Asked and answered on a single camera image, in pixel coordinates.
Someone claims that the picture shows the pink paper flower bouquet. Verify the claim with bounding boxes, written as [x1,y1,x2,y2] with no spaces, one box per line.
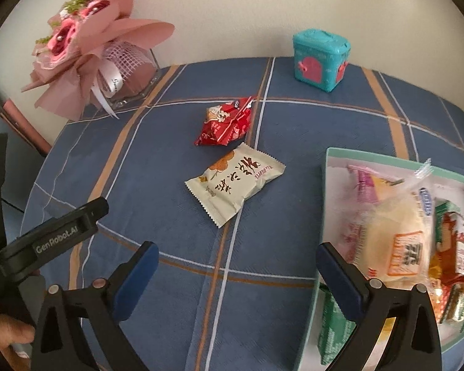
[21,0,175,120]

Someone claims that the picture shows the red snack packet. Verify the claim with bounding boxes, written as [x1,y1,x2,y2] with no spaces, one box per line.
[194,96,255,147]

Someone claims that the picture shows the cream snack packet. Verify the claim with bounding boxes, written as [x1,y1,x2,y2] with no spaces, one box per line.
[184,142,286,228]

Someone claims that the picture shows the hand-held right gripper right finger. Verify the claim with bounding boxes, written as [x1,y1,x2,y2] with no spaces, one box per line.
[318,242,443,371]

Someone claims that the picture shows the clear green cracker packet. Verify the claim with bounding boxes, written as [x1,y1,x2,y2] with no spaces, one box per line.
[434,199,462,221]

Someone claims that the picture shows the teal white cardboard box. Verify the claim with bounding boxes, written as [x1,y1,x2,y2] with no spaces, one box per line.
[294,147,464,371]

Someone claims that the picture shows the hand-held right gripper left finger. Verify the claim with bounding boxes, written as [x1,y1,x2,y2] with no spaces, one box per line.
[30,241,160,371]

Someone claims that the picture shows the pink cake packet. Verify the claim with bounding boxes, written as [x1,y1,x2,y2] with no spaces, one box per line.
[346,164,405,263]

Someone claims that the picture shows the green biscuit packet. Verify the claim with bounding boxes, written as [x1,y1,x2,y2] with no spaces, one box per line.
[317,284,359,366]

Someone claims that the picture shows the teal toy box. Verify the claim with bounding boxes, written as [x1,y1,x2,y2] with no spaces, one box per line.
[293,28,352,94]

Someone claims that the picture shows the orange snack packet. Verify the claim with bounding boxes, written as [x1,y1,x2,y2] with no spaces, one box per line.
[429,201,464,323]

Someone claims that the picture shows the blue plaid tablecloth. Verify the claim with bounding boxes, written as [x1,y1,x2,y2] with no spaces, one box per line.
[21,56,464,371]

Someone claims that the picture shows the clear white bun packet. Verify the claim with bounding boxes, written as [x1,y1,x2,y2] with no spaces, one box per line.
[348,158,437,284]

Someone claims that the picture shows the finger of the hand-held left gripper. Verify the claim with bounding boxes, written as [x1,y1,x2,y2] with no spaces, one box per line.
[0,196,110,279]

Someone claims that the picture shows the person's left hand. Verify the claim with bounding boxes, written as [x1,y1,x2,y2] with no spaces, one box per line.
[0,314,36,371]

